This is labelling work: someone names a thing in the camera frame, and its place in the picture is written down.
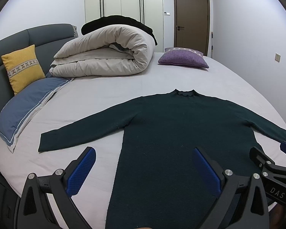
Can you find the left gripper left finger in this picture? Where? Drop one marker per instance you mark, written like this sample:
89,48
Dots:
35,208

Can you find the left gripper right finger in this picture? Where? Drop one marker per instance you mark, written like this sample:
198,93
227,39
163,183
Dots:
240,201

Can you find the dark green knit sweater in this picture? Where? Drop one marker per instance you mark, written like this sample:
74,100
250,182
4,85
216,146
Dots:
156,184

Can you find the blue pillow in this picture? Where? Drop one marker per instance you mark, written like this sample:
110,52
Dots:
20,110

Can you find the purple cushion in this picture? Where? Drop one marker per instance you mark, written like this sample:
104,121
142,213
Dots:
179,56

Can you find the yellow cushion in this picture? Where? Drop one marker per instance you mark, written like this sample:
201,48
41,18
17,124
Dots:
23,68

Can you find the brown door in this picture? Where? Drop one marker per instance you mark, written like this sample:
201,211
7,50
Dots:
192,24

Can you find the beige folded duvet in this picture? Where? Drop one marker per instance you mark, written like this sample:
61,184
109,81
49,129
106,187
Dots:
114,50

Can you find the white wardrobe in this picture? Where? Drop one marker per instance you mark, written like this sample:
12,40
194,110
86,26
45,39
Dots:
148,12

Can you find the black garment on duvet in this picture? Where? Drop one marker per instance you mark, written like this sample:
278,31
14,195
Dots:
115,20

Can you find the wall switch plate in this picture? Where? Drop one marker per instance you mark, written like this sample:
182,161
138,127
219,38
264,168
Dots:
277,57

